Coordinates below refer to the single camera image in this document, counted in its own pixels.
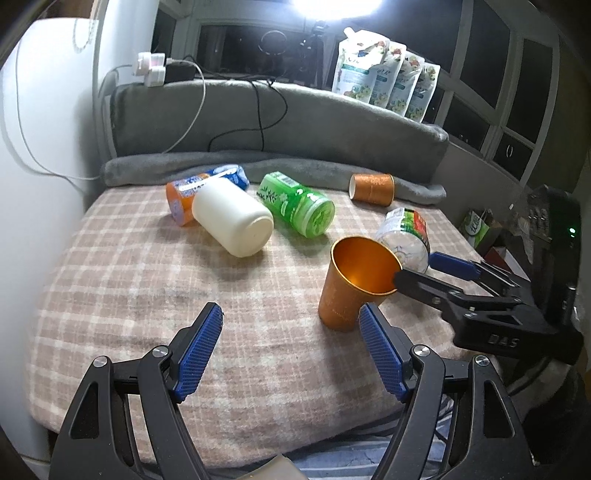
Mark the large white refill pouch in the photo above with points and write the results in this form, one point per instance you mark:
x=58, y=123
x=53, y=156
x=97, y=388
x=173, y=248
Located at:
x=358, y=64

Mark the bright lamp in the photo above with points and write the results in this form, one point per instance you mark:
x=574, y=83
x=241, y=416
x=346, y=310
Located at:
x=339, y=7

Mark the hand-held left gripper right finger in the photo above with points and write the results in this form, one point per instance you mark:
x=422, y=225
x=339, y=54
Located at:
x=381, y=355

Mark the orange and blue bottle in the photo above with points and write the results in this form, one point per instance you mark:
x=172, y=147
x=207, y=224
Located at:
x=184, y=191

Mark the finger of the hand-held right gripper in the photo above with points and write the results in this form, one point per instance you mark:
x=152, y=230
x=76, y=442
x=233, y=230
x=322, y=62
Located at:
x=450, y=265
x=425, y=288

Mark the white plastic bottle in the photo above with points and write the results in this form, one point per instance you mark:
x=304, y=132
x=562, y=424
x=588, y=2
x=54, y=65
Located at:
x=231, y=217

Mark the grey fleece cover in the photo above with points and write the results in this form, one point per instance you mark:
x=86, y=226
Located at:
x=323, y=120

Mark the green drink can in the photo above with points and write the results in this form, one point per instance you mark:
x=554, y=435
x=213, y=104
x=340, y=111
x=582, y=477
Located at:
x=295, y=203

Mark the rolled grey blanket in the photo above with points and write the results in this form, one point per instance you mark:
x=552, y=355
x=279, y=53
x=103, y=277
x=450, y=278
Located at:
x=300, y=166

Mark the black power strip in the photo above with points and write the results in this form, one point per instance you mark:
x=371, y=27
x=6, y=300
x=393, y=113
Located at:
x=181, y=73

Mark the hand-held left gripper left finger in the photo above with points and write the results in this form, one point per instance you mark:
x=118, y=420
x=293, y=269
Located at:
x=198, y=350

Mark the white charger plug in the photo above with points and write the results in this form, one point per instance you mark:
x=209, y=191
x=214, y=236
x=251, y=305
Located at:
x=152, y=59
x=157, y=76

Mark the red and green label can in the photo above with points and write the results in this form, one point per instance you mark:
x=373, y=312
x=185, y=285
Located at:
x=408, y=230

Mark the green paper bag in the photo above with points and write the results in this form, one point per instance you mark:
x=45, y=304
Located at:
x=475, y=228

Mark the orange metal cup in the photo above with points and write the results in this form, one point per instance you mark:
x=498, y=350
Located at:
x=373, y=188
x=353, y=281

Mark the blue striped cloth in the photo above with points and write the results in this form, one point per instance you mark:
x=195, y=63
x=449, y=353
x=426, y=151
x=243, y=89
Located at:
x=351, y=457

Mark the black tripod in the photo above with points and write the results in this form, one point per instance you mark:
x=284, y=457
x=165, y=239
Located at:
x=315, y=50

